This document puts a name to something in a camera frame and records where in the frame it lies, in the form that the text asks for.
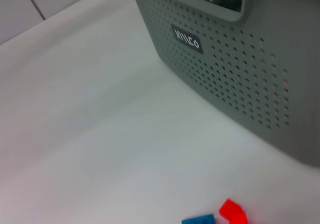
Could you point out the small orange-red square brick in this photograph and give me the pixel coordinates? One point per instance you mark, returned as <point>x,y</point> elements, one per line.
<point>228,206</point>

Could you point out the blue toy brick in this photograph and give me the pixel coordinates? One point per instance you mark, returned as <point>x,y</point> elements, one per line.
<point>200,219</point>

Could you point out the grey-green perforated storage bin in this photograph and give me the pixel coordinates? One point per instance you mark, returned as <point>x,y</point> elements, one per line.
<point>225,71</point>

